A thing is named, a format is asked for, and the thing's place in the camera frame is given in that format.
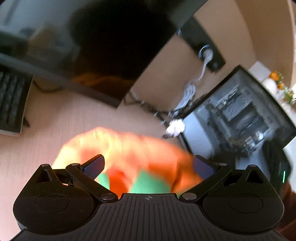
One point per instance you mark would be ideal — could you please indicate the orange pumpkin costume garment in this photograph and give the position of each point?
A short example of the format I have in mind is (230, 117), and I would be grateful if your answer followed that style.
(133, 163)

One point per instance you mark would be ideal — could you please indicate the white cable knot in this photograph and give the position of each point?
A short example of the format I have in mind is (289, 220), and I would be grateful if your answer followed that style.
(175, 128)

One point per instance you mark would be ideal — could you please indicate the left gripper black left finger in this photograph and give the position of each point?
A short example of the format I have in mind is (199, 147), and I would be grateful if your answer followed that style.
(84, 175)

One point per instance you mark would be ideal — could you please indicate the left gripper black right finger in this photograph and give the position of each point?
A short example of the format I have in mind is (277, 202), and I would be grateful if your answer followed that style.
(212, 174)

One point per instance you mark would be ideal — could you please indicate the glass-sided computer case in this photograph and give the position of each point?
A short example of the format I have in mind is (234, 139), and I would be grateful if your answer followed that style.
(239, 123)

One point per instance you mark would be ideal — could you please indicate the orange flower decoration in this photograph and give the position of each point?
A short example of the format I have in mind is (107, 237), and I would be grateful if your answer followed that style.
(275, 85)

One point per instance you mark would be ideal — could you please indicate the black keyboard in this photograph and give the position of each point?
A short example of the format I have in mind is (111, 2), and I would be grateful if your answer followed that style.
(15, 87)

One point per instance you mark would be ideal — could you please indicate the black wall power box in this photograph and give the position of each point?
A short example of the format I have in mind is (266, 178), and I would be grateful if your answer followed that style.
(197, 38)

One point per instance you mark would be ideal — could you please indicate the dark computer monitor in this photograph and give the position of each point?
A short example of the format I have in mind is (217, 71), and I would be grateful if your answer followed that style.
(96, 48)

